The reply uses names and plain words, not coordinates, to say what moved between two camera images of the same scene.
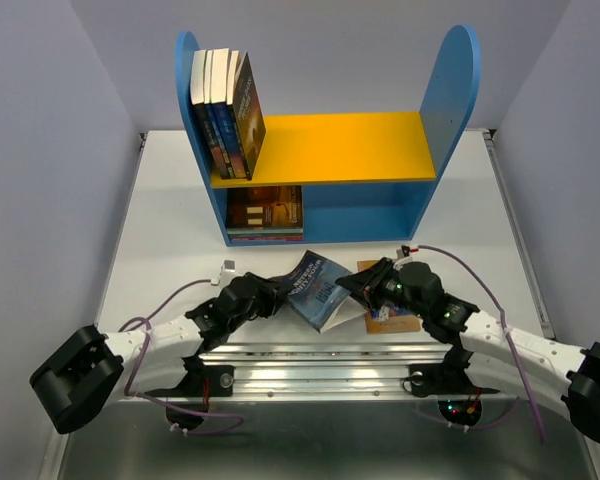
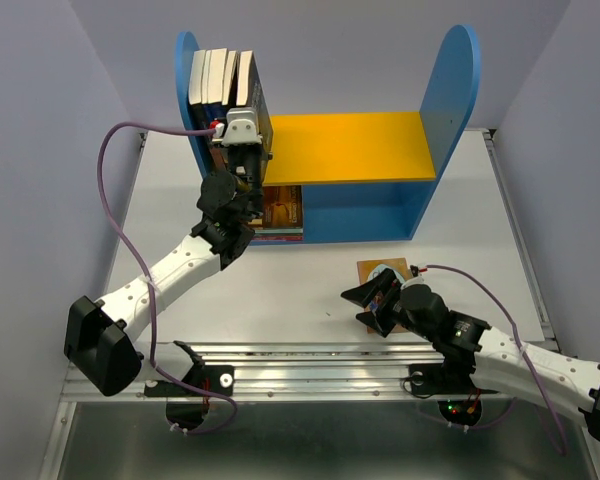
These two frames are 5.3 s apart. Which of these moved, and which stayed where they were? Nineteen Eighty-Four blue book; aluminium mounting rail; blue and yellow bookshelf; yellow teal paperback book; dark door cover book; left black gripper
Moved: left black gripper; Nineteen Eighty-Four blue book
Stayed: blue and yellow bookshelf; dark door cover book; aluminium mounting rail; yellow teal paperback book
